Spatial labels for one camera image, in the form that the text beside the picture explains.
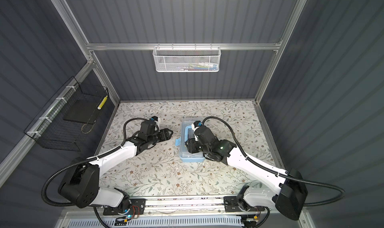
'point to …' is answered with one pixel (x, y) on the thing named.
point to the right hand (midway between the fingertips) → (189, 143)
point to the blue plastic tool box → (187, 132)
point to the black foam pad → (85, 108)
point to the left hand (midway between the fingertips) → (169, 132)
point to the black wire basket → (67, 121)
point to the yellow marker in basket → (100, 105)
